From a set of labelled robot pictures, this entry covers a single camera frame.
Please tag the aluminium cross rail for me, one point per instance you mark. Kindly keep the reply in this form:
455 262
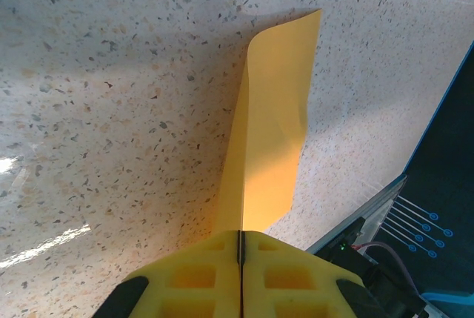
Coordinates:
370 210

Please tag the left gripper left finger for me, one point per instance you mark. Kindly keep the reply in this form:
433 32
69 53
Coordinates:
185 284

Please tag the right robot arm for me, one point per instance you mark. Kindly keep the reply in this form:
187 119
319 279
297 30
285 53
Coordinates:
348 260

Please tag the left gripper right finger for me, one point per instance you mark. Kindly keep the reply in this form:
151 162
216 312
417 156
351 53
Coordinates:
289 281

